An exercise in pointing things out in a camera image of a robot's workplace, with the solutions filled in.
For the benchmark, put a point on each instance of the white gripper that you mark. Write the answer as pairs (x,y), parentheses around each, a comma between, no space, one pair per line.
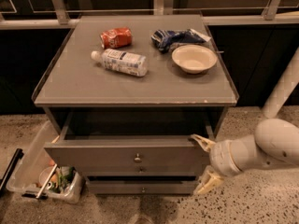
(221,157)

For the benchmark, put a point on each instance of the grey top drawer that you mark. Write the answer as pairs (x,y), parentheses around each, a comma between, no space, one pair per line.
(122,137)

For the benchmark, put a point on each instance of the grey drawer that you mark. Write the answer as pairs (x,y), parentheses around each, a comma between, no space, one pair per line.
(122,137)
(140,170)
(142,187)

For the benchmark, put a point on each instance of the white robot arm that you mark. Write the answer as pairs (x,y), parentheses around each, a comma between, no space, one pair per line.
(274,144)

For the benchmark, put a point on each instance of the grey drawer cabinet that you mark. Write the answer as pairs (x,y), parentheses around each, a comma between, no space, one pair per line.
(75,82)

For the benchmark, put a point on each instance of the grey bottom drawer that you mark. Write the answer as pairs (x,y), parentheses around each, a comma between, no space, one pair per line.
(142,187)

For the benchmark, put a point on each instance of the grey middle drawer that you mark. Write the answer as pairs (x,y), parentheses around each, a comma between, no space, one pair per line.
(140,170)

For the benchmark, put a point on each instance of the white paper bowl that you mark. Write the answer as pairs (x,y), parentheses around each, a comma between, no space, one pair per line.
(194,59)

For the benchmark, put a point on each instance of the blue crumpled chip bag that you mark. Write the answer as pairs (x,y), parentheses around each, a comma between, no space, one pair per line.
(164,40)

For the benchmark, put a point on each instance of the clear plastic water bottle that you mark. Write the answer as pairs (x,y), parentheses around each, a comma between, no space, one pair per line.
(122,61)

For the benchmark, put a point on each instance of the green bag in bin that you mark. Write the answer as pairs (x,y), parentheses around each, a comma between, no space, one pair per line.
(66,175)

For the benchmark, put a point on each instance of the crushed red soda can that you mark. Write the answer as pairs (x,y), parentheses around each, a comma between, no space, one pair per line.
(116,38)

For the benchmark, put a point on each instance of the clear plastic storage bin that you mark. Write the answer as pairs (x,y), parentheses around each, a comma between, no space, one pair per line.
(34,168)

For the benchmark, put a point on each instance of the black bar on floor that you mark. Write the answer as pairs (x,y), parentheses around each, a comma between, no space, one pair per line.
(18,154)

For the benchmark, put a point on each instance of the metal railing frame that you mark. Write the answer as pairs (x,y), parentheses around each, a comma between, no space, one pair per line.
(52,14)

